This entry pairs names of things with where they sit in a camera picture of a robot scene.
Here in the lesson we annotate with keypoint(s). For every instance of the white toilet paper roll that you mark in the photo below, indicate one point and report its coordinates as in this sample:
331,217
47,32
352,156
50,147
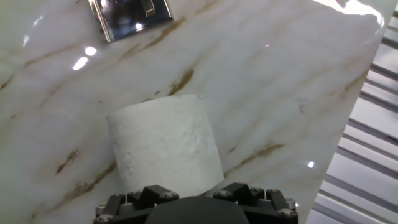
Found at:
164,143

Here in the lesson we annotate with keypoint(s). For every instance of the marble pattern board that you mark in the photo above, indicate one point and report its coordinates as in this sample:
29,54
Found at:
280,93

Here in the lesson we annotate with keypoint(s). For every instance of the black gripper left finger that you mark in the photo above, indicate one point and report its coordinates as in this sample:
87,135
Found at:
149,194

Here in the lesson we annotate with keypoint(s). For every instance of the shiny metal paper shelf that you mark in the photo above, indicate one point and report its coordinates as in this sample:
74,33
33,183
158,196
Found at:
130,18

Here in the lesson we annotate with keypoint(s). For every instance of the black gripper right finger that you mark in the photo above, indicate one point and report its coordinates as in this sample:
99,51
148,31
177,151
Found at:
248,194

